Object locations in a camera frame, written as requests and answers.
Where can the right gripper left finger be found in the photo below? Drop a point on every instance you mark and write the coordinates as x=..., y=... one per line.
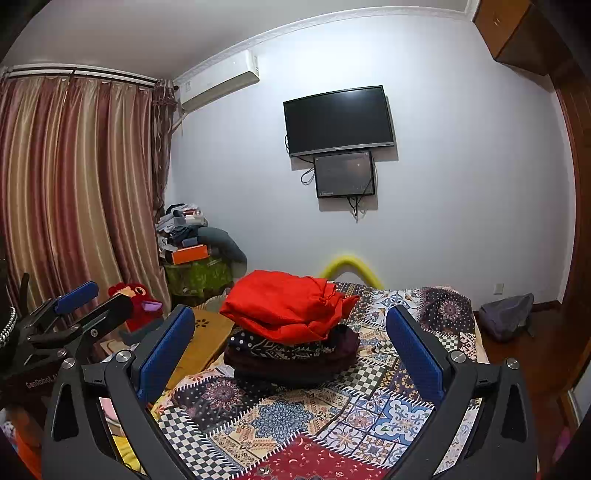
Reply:
x=77, y=442

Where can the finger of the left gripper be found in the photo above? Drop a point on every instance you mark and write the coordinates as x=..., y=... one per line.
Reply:
x=69, y=299
x=101, y=321

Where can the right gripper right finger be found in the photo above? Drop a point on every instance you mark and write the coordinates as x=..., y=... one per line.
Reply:
x=482, y=426

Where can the red garment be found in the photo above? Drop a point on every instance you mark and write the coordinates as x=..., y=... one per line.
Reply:
x=287, y=309

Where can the pile of grey clothes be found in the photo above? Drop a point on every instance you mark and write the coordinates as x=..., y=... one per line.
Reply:
x=184, y=225

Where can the yellow printed cloth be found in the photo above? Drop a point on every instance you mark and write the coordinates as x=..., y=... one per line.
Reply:
x=127, y=454

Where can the red plush toy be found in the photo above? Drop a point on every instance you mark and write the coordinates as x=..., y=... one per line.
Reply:
x=145, y=307

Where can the green storage box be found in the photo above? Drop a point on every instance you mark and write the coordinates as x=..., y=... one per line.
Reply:
x=194, y=283

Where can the grey bag on floor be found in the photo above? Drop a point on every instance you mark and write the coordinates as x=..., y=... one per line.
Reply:
x=503, y=319

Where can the patchwork patterned bedspread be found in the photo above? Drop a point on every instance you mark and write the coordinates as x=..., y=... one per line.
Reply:
x=356, y=425

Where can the orange box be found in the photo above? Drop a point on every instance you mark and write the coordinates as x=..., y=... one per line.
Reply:
x=189, y=254

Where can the striped pink curtain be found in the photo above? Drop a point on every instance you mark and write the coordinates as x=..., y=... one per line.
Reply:
x=84, y=165

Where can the brown cardboard box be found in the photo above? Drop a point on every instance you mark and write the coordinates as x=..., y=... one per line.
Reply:
x=211, y=331

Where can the dark patterned folded garment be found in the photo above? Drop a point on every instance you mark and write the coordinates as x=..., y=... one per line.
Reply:
x=248, y=344

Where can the maroon folded garment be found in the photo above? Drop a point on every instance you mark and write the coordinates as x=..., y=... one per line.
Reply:
x=257, y=359

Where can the white air conditioner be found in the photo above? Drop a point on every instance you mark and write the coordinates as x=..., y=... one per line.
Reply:
x=215, y=78

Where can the brown wooden wardrobe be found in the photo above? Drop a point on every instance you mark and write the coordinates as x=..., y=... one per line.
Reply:
x=530, y=45

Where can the yellow foam bed rail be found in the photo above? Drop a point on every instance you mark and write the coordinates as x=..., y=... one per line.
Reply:
x=352, y=264

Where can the small grey wall monitor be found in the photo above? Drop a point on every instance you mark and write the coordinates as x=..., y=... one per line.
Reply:
x=345, y=175

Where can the black wall television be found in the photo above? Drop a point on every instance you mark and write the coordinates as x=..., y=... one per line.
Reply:
x=341, y=120

